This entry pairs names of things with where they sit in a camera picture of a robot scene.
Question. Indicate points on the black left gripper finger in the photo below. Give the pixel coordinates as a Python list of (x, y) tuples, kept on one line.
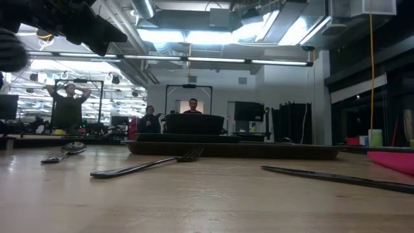
[(95, 43), (106, 30)]

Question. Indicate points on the black spoon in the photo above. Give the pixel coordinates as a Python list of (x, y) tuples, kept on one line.
[(72, 148)]

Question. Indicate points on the black bowl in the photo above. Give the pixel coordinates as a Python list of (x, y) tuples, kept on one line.
[(194, 124)]

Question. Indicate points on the black round plate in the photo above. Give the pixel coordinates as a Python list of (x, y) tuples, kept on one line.
[(187, 138)]

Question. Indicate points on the black fork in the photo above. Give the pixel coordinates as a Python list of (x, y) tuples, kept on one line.
[(191, 157)]

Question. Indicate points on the black knife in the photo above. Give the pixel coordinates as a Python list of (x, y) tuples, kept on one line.
[(323, 176)]

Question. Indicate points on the red cloth napkin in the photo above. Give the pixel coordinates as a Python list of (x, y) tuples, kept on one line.
[(394, 161)]

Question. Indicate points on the brown plastic tray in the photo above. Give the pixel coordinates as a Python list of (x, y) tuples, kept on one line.
[(242, 151)]

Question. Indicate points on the person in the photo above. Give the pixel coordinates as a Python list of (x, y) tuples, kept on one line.
[(68, 110), (149, 121), (193, 105)]

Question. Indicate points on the red bag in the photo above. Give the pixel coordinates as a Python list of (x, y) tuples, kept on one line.
[(133, 127)]

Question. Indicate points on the black desk monitor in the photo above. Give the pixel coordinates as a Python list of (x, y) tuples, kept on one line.
[(9, 106)]

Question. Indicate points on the long light bar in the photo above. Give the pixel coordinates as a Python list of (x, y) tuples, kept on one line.
[(210, 59)]

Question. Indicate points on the grey ceiling unit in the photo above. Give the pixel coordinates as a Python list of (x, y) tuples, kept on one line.
[(220, 17)]

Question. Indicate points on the black rolling cart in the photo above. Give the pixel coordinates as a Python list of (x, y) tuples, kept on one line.
[(250, 134)]

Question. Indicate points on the black folding curtain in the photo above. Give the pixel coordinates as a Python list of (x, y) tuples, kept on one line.
[(291, 123)]

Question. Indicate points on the red box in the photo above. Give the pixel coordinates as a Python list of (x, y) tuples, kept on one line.
[(352, 141)]

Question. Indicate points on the blue and white box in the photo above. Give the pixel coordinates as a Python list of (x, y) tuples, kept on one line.
[(364, 140)]

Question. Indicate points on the pale green cup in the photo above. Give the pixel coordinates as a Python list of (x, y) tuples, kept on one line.
[(377, 137)]

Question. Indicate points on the black background rig frame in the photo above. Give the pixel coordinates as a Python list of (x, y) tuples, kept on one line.
[(189, 86), (80, 80)]

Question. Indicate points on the silver ceiling duct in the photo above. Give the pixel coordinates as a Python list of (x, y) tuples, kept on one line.
[(144, 8)]

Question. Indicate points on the black wall monitor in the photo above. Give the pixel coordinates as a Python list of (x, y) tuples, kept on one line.
[(249, 111)]

